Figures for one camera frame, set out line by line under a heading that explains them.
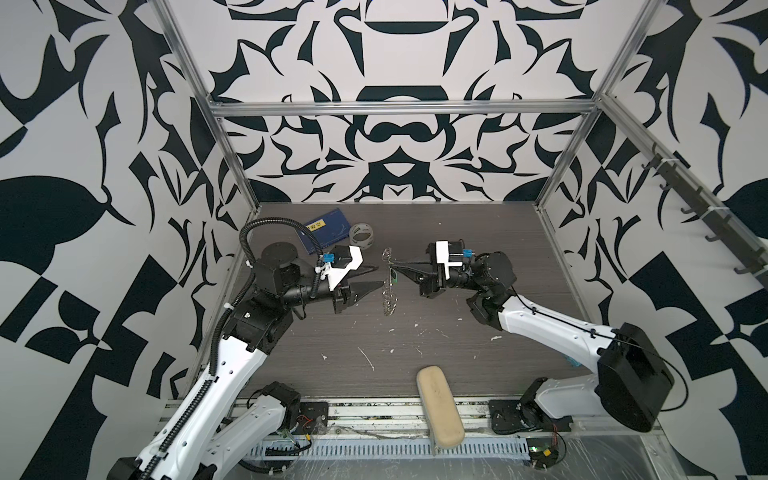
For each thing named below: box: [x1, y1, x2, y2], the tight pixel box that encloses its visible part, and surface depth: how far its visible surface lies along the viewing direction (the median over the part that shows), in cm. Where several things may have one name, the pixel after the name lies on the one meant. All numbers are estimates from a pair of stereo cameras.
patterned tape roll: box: [348, 223, 374, 250], surface depth 110 cm
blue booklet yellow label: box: [299, 208, 351, 255], surface depth 114 cm
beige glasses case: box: [416, 365, 465, 456], surface depth 75 cm
